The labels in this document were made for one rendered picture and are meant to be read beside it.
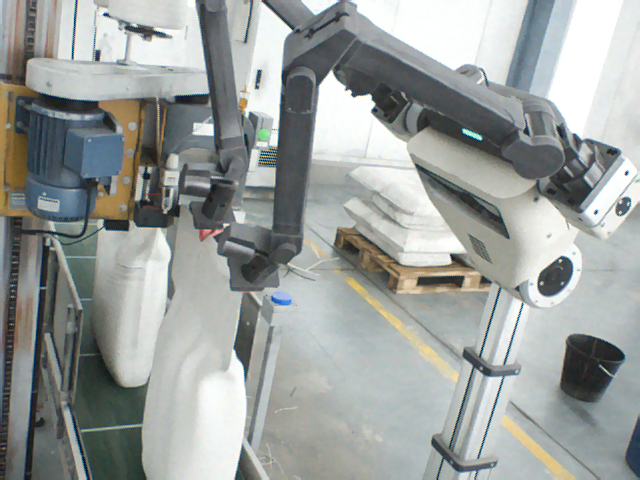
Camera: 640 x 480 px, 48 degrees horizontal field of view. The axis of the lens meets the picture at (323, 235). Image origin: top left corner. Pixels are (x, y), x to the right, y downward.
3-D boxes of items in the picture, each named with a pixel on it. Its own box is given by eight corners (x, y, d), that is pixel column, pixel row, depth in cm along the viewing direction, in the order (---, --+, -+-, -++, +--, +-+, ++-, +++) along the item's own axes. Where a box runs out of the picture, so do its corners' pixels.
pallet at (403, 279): (534, 289, 512) (540, 271, 508) (395, 294, 452) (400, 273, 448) (462, 245, 579) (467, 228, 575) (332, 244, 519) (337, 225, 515)
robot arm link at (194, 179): (246, 159, 158) (236, 144, 165) (195, 151, 153) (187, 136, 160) (233, 208, 163) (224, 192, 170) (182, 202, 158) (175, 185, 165)
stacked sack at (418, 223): (457, 236, 467) (462, 216, 462) (399, 232, 451) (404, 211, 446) (412, 203, 524) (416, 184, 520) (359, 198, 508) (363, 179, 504)
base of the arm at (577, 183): (588, 141, 123) (544, 198, 123) (565, 113, 118) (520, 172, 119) (628, 155, 116) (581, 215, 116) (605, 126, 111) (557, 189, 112)
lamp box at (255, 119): (268, 151, 196) (274, 118, 193) (253, 149, 194) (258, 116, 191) (258, 143, 202) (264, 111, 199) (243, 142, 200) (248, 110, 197)
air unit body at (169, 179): (177, 216, 185) (186, 157, 180) (159, 215, 183) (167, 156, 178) (173, 210, 189) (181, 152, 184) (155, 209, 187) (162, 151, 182)
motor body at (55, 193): (100, 227, 162) (111, 117, 155) (27, 225, 155) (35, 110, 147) (88, 204, 175) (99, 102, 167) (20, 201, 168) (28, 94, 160)
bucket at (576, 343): (622, 405, 371) (638, 360, 363) (580, 410, 357) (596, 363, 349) (580, 374, 396) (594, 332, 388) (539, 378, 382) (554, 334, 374)
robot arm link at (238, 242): (299, 251, 129) (301, 215, 134) (239, 231, 125) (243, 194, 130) (271, 286, 137) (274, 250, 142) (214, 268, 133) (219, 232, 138)
